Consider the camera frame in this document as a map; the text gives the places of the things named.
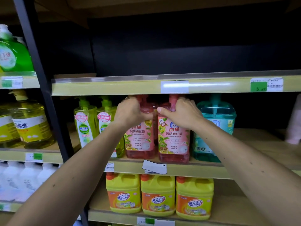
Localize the person's left hand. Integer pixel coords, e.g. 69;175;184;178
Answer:
114;96;153;129

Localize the person's right hand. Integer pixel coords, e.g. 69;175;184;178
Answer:
156;97;205;132

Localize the teal green detergent bottle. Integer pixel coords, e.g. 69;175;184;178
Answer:
193;93;237;163

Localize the slim green dish soap bottle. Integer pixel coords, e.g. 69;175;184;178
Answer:
73;96;99;148

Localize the yellow dish soap pump bottle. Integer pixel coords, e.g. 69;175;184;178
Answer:
9;89;56;149
0;103;23;148

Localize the person's right forearm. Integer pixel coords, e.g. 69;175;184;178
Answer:
192;117;301;226

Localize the person's left forearm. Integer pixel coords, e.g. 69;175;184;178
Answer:
6;121;127;226

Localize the blank white shelf label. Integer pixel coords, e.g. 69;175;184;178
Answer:
161;80;190;94

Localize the plain white label card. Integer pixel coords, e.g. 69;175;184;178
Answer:
142;159;168;175

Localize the white baby label bottle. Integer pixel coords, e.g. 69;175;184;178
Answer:
18;162;43;203
0;161;25;200

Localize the round green hand wash bottle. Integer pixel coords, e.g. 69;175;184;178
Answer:
0;24;34;72

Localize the wooden shelf rack black frame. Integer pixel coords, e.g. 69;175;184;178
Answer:
0;0;301;226

